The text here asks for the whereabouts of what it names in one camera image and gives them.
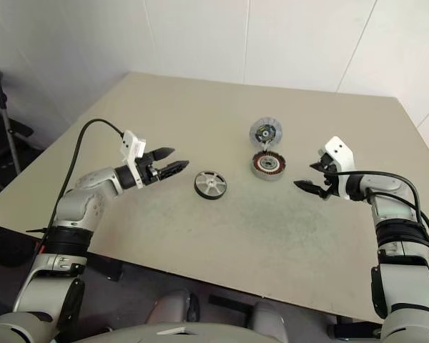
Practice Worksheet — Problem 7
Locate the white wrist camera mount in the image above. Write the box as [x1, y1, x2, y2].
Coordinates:
[120, 129, 148, 190]
[322, 136, 355, 199]

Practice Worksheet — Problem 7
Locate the black table frame bar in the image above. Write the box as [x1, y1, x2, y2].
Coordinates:
[208, 293, 259, 309]

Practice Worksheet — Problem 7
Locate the metal stand with black parts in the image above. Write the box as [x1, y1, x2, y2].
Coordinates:
[0, 69, 35, 187]

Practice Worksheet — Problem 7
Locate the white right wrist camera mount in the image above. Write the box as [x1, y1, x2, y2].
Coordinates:
[322, 136, 355, 199]

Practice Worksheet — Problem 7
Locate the silver motor cover circuit board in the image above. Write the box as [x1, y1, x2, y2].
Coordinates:
[248, 116, 284, 151]

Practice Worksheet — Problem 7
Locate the silver spoked rotor black rim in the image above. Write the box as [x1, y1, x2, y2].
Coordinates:
[194, 170, 228, 199]

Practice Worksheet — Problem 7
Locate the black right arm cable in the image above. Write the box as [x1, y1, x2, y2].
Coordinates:
[323, 171, 429, 251]

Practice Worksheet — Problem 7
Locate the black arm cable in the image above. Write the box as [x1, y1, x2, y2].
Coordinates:
[39, 119, 126, 251]
[323, 171, 429, 251]

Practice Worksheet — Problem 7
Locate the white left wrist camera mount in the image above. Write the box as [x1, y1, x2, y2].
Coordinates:
[120, 129, 148, 190]

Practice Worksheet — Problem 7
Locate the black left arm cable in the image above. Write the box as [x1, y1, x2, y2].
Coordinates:
[39, 119, 126, 251]

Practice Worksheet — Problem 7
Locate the black rounded object under table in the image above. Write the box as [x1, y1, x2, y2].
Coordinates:
[0, 222, 48, 267]

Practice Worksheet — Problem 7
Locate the black table frame leg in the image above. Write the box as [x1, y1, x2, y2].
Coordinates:
[330, 315, 384, 339]

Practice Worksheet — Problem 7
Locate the silver robot torso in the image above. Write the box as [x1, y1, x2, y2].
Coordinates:
[62, 322, 382, 343]

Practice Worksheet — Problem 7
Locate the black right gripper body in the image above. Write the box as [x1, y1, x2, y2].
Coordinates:
[318, 151, 341, 200]

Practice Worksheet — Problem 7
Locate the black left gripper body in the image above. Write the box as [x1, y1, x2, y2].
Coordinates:
[137, 151, 162, 186]

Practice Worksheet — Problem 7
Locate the grey rounded robot leg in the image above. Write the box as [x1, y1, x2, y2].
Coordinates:
[146, 289, 201, 327]
[252, 299, 291, 335]

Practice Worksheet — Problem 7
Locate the motor stator with copper windings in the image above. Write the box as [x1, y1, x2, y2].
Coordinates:
[250, 150, 286, 181]

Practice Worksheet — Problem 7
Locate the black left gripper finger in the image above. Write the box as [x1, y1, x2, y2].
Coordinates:
[153, 146, 175, 161]
[159, 160, 190, 179]

